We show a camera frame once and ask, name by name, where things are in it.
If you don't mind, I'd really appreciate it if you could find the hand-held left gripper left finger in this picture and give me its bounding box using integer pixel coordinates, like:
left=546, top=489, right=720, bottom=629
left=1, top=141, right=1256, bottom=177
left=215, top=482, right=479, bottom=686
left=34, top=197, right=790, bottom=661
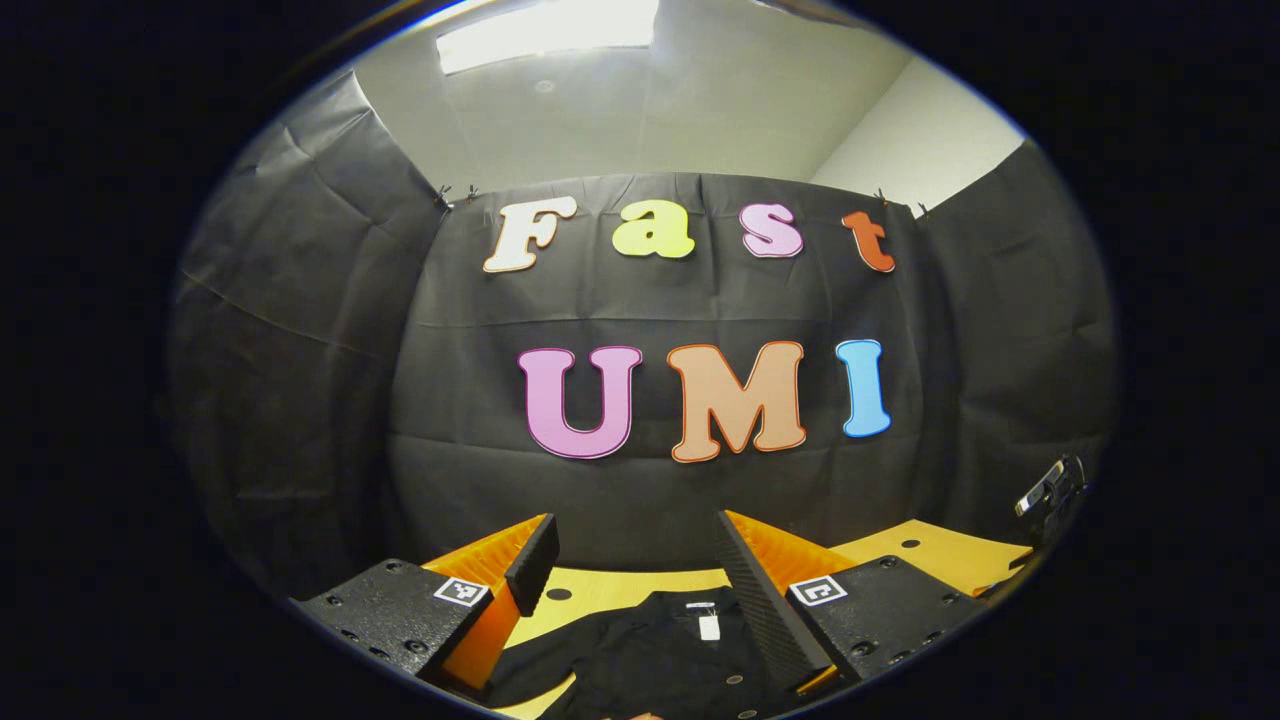
left=290, top=513, right=561, bottom=701

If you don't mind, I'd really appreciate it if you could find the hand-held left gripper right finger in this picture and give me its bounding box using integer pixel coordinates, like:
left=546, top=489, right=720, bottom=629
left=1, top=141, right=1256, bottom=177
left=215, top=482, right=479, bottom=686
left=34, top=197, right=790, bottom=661
left=715, top=510, right=991, bottom=701

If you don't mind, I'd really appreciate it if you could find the black shirt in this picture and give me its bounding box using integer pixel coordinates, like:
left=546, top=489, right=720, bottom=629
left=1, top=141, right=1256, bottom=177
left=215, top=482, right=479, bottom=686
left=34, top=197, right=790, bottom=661
left=485, top=588, right=801, bottom=720

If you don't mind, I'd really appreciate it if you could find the black backdrop cloth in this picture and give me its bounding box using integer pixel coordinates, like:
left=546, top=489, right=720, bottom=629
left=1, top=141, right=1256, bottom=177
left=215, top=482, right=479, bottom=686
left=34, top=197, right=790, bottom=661
left=165, top=70, right=1116, bottom=601

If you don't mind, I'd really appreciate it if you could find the ceiling light panel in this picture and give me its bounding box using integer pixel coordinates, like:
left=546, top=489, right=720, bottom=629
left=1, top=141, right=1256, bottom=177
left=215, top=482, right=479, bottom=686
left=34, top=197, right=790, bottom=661
left=436, top=0, right=661, bottom=76

